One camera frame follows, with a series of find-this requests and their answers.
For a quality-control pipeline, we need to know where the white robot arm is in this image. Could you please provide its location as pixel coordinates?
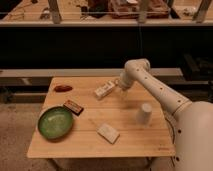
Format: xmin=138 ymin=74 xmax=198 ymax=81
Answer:
xmin=118 ymin=58 xmax=213 ymax=171

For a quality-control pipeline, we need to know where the green ceramic bowl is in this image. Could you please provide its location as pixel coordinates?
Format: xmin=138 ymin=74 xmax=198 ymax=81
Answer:
xmin=37 ymin=106 xmax=74 ymax=140

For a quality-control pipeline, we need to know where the white cup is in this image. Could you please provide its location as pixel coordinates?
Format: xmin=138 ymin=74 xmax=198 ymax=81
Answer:
xmin=136 ymin=103 xmax=152 ymax=125

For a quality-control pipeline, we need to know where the wooden folding table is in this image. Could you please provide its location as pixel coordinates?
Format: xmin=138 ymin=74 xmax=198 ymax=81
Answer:
xmin=27 ymin=77 xmax=175 ymax=158

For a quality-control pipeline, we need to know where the brown chocolate bar box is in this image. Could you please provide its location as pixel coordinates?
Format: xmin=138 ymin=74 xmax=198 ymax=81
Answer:
xmin=64 ymin=100 xmax=84 ymax=116

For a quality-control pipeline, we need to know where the red-brown oval object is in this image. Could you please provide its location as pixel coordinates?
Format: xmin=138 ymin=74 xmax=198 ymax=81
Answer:
xmin=54 ymin=85 xmax=73 ymax=92

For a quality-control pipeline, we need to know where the wooden background shelf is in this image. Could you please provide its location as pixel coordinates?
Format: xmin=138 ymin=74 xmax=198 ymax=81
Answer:
xmin=0 ymin=0 xmax=213 ymax=27

